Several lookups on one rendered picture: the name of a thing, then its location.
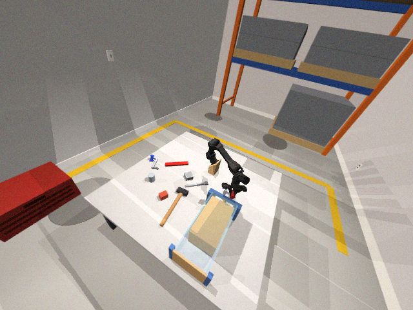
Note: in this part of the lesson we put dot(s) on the clear-panelled rack with blue corner posts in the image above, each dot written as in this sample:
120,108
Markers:
196,250

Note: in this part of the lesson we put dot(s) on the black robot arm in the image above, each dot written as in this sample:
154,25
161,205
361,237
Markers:
233,166

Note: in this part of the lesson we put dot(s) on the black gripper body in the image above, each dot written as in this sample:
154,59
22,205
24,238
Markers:
226,186

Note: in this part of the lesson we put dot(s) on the black-headed mallet with wooden handle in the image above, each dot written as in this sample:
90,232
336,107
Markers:
181,192

